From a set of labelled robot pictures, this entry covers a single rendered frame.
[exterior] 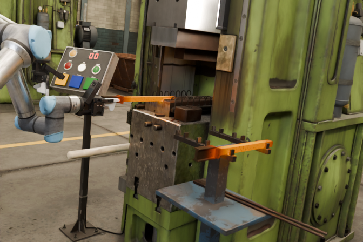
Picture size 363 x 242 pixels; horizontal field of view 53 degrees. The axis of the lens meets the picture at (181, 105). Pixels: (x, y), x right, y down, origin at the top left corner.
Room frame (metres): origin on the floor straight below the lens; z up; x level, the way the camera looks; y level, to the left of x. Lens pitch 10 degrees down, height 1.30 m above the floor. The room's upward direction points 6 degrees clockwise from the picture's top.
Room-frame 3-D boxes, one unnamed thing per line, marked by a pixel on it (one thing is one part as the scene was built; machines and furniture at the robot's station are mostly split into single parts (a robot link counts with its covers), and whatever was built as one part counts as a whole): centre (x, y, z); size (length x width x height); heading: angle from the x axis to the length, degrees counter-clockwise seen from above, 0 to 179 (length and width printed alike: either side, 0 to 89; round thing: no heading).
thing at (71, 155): (2.09, 0.44, 0.62); 0.44 x 0.05 x 0.05; 135
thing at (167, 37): (2.06, -0.02, 1.32); 0.42 x 0.20 x 0.10; 135
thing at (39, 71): (1.89, 0.74, 1.07); 0.09 x 0.08 x 0.12; 120
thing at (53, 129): (1.50, 0.54, 0.89); 0.11 x 0.08 x 0.11; 71
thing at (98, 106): (1.60, 0.41, 0.98); 0.12 x 0.08 x 0.09; 135
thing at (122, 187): (2.25, 0.30, 0.36); 0.09 x 0.07 x 0.12; 45
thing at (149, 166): (2.03, -0.07, 0.69); 0.56 x 0.38 x 0.45; 135
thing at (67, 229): (2.25, 0.58, 0.05); 0.22 x 0.22 x 0.09; 45
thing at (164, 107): (2.06, -0.02, 0.96); 0.42 x 0.20 x 0.09; 135
